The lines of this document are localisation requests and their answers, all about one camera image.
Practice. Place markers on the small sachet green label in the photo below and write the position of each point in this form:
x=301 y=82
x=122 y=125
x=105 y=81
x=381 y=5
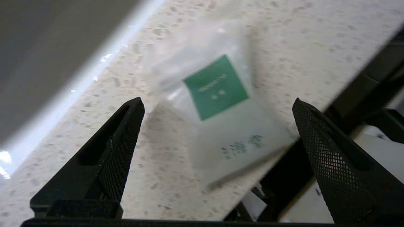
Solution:
x=217 y=88

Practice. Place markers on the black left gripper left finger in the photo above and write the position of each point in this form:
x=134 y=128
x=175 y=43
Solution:
x=104 y=164

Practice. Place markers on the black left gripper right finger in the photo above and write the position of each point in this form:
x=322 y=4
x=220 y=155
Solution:
x=341 y=170

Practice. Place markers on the white ceramic sink basin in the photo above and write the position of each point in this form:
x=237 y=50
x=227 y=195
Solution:
x=47 y=63

